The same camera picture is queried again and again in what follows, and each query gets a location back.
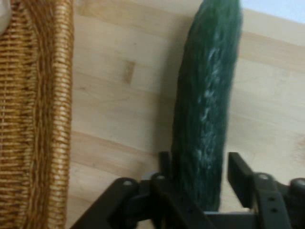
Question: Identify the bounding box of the light wooden cutting board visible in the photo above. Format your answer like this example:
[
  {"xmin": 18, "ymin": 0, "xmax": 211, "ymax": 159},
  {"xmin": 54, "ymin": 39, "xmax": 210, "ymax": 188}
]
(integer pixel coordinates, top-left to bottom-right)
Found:
[{"xmin": 64, "ymin": 0, "xmax": 305, "ymax": 229}]

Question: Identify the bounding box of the white garlic bulb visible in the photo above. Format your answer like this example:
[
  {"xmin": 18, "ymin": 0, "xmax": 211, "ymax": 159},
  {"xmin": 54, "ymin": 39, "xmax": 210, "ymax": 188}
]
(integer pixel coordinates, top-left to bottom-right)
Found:
[{"xmin": 0, "ymin": 0, "xmax": 12, "ymax": 33}]

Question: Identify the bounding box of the woven wicker basket with handles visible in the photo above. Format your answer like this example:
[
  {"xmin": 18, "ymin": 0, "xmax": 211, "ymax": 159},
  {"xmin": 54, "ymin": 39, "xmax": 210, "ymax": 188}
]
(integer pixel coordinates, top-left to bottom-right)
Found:
[{"xmin": 0, "ymin": 0, "xmax": 75, "ymax": 229}]

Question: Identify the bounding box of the long dark green cucumber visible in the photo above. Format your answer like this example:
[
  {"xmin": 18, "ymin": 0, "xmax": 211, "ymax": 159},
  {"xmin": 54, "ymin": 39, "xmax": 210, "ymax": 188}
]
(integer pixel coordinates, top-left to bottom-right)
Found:
[{"xmin": 171, "ymin": 0, "xmax": 244, "ymax": 213}]

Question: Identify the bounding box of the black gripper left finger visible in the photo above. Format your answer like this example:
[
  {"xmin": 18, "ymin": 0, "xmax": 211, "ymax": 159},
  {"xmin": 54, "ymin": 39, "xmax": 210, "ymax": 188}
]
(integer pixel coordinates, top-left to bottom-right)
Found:
[{"xmin": 70, "ymin": 151, "xmax": 215, "ymax": 229}]

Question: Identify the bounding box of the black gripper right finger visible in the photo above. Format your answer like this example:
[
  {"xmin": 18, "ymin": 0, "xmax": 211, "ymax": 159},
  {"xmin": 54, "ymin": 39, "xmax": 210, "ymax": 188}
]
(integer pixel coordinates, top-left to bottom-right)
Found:
[{"xmin": 227, "ymin": 152, "xmax": 305, "ymax": 229}]

